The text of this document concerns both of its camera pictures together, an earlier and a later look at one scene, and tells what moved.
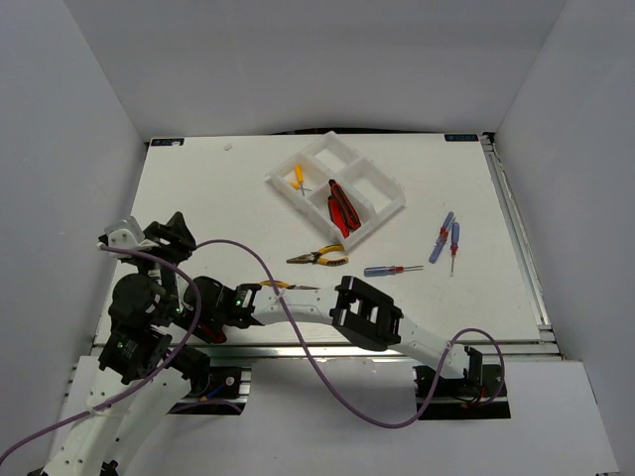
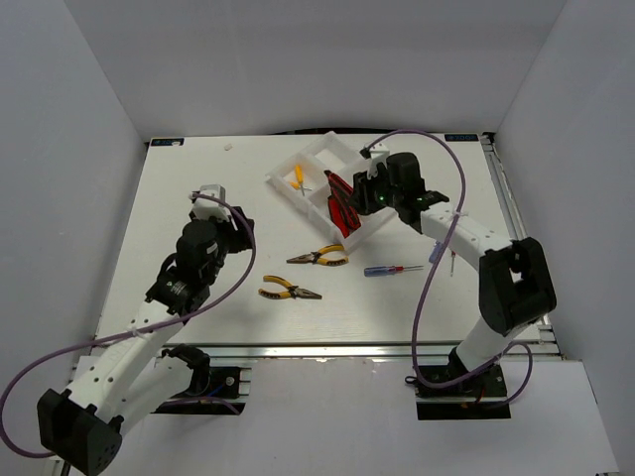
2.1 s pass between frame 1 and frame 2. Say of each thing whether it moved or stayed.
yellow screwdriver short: stayed
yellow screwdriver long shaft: stayed
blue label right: stayed
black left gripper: moved
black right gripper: moved
